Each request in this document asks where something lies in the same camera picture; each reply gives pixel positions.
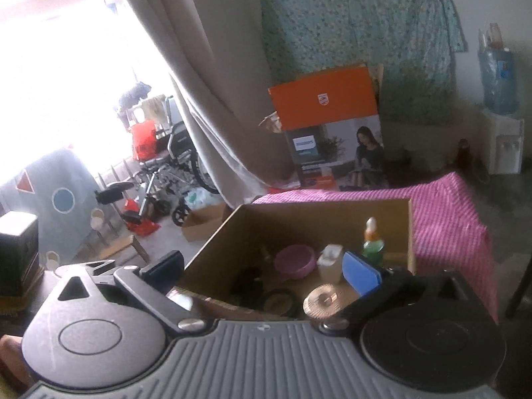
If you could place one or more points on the small beige plastic bottle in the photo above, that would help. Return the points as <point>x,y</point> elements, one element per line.
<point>331,266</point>

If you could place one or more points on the wooden low stool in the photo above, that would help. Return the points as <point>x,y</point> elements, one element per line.
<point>124,247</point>

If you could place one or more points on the black furniture leg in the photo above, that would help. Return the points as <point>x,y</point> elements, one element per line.
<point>517,295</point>

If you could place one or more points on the black padded seat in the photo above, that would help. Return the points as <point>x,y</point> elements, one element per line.
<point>112,193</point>

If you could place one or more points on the person's left forearm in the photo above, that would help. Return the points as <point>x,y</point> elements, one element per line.
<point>10,357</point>

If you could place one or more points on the teal floral cloth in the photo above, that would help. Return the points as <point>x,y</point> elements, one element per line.
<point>353,20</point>

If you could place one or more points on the red bag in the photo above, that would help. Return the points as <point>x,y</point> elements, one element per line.
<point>143,139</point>

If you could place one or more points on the pink plastic bowl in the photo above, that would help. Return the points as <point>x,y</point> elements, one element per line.
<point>295,262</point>

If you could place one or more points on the red plastic object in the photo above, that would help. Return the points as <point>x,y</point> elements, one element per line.
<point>139,218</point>

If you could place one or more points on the brown bottle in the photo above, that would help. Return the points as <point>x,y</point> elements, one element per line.
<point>462,153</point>

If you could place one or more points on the black tape roll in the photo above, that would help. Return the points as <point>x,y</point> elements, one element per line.
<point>262,299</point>

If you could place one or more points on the orange printed carton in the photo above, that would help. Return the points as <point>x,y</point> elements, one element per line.
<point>324,91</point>

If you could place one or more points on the dark hanging cloth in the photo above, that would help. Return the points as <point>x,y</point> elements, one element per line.
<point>134,93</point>

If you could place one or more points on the blue water bottle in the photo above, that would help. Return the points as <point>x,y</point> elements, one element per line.
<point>498,83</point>

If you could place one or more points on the pale plastic bag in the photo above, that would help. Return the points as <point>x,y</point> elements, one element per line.
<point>201,197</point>

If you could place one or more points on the green bottle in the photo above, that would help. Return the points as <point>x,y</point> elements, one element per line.
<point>372,247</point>

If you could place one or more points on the copper metal disc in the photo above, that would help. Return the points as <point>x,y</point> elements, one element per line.
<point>316,304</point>

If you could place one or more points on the wheelchair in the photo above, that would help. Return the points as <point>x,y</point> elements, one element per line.
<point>178,141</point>

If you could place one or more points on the beige curtain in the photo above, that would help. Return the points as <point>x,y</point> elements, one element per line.
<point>199,70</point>

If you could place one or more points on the pink checked cloth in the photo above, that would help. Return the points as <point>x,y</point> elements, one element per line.
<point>449,224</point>

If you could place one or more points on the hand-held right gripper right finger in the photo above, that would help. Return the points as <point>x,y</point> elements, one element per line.
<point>359,273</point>

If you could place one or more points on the small flat cardboard box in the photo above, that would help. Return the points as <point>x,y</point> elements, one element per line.
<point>203,221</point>

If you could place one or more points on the grey blanket with shapes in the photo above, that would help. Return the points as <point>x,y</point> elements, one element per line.
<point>62,183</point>

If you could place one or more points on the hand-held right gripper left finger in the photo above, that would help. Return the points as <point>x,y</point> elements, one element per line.
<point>166,267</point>

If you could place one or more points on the white water dispenser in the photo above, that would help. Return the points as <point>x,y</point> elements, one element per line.
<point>498,133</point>

